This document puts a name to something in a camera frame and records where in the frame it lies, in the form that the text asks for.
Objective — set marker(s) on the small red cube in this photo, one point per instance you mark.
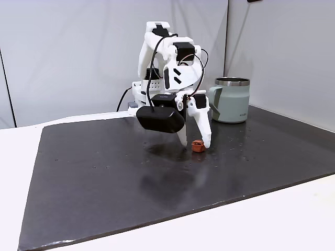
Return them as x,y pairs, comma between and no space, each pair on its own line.
198,147

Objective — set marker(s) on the grey-green mug steel rim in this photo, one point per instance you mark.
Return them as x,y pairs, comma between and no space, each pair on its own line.
233,104

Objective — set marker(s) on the grey table clamp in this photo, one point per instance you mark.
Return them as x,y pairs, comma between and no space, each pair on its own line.
132,104

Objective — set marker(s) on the black table mat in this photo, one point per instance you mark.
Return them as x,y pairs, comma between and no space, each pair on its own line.
104,170

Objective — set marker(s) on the black oval camera box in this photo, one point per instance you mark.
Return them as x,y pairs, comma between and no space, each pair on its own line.
159,120

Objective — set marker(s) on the black object on wall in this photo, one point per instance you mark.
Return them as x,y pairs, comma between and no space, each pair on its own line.
255,1

